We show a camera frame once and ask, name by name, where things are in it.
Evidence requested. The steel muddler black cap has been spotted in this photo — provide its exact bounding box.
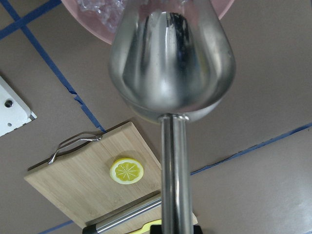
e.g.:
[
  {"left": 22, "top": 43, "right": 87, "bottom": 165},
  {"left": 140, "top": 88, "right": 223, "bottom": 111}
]
[{"left": 82, "top": 193, "right": 161, "bottom": 234}]

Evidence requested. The yellow plastic knife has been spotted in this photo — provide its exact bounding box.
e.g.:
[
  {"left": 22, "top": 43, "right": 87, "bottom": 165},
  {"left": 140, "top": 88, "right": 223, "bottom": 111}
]
[{"left": 129, "top": 219, "right": 162, "bottom": 234}]

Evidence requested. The bamboo cutting board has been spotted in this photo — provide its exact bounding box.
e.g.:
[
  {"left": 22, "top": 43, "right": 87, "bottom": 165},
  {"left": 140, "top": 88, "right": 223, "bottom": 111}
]
[{"left": 23, "top": 121, "right": 198, "bottom": 230}]

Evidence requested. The clear ice cubes pile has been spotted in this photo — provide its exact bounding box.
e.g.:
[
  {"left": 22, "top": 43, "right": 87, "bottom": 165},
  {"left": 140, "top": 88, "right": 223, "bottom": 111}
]
[{"left": 77, "top": 0, "right": 127, "bottom": 33}]

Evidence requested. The lemon slice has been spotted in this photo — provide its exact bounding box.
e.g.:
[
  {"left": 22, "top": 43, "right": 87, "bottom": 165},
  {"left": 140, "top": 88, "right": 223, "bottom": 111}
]
[{"left": 110, "top": 158, "right": 144, "bottom": 185}]

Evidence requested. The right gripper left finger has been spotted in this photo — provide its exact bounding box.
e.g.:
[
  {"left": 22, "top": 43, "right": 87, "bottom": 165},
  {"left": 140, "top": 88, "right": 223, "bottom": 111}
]
[{"left": 150, "top": 225, "right": 162, "bottom": 234}]

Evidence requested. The steel ice scoop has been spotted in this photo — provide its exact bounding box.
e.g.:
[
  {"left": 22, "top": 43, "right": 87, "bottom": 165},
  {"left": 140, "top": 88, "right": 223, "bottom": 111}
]
[{"left": 109, "top": 0, "right": 235, "bottom": 234}]

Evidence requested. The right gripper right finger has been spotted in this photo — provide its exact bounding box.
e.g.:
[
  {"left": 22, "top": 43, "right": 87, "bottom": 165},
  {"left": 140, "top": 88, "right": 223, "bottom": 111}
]
[{"left": 193, "top": 225, "right": 202, "bottom": 234}]

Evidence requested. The pink bowl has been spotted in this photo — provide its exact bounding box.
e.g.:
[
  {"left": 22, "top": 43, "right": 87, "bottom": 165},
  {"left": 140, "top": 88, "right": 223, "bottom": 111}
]
[{"left": 61, "top": 0, "right": 234, "bottom": 44}]

